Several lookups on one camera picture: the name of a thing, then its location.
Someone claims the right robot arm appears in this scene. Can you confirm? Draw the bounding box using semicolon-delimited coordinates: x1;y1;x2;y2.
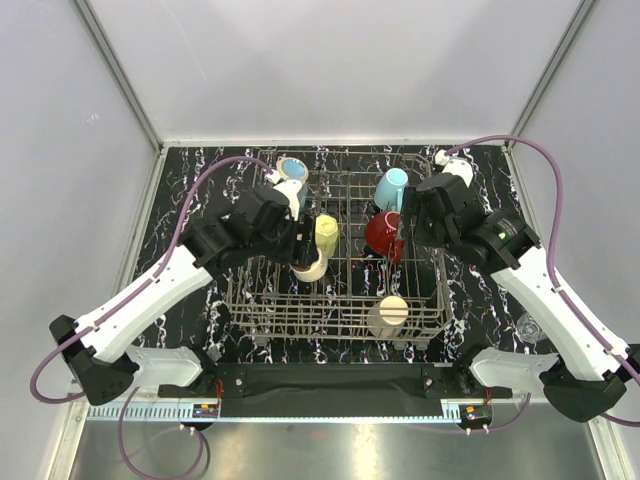
398;173;639;423

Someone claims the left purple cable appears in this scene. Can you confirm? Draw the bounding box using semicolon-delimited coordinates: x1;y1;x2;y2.
30;156;279;476

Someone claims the red mug cream interior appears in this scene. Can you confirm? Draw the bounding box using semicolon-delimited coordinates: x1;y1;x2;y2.
364;211;406;264

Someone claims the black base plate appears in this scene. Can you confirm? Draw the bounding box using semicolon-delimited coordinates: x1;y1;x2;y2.
158;363;489;399

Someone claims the clear glass cup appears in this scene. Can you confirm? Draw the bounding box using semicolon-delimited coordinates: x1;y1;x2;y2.
515;313;546;344

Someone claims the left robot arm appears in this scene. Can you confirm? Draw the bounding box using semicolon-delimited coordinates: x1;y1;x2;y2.
50;180;321;406

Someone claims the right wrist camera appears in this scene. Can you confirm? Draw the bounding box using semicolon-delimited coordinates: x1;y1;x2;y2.
434;150;474;187

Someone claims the steel brown tumbler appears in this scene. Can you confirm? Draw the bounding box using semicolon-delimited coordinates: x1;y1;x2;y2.
291;249;328;283

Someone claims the light blue mug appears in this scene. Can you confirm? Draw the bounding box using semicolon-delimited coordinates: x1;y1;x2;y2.
373;168;409;213

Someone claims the yellow-green mug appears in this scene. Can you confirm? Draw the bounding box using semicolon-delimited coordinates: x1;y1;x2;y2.
315;214;340;258

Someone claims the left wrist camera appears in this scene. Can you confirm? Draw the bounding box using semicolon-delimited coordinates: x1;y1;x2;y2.
265;172;307;220

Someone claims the grey wire dish rack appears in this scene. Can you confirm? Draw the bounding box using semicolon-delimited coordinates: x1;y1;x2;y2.
226;147;452;349

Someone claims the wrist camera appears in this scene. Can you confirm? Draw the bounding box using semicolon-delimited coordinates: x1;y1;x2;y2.
265;172;307;220
434;150;474;187

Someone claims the beige paper cup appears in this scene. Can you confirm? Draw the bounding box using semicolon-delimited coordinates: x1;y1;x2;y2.
367;295;409;340

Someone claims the blue butterfly mug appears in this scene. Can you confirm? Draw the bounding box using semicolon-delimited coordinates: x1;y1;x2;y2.
276;157;309;183

